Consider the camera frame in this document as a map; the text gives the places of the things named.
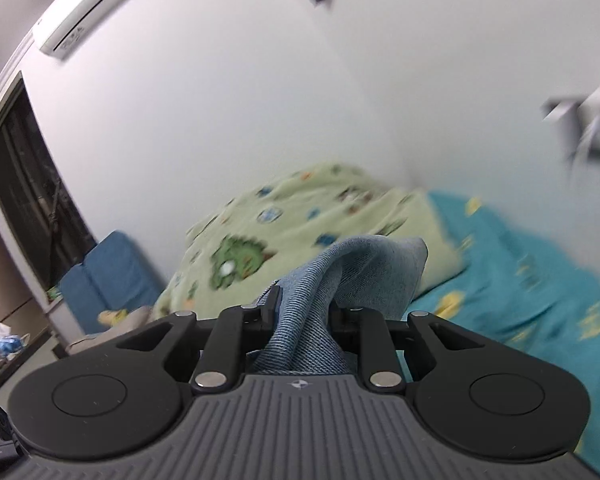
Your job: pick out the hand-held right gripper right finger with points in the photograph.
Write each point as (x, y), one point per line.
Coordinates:
(375, 345)

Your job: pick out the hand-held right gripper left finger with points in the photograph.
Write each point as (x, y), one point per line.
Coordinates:
(227, 342)

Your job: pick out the blue denim jeans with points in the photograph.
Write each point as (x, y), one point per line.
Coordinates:
(320, 310)

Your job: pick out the blue plastic bag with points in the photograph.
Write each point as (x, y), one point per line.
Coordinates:
(11, 345)

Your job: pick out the grey cloth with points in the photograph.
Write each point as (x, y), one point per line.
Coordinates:
(110, 332)

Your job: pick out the blue covered chair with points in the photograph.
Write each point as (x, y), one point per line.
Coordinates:
(72, 295)
(120, 275)

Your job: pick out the green printed fleece blanket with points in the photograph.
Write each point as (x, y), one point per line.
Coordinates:
(290, 220)

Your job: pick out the small green box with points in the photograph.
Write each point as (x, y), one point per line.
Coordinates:
(53, 293)

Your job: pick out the teal printed bed sheet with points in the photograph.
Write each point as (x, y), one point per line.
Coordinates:
(530, 290)

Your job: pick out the dark window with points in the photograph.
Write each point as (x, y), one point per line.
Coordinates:
(25, 185)

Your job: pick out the white air conditioner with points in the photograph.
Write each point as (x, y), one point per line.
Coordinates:
(90, 5)

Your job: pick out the grey wall socket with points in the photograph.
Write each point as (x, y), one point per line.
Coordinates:
(562, 110)

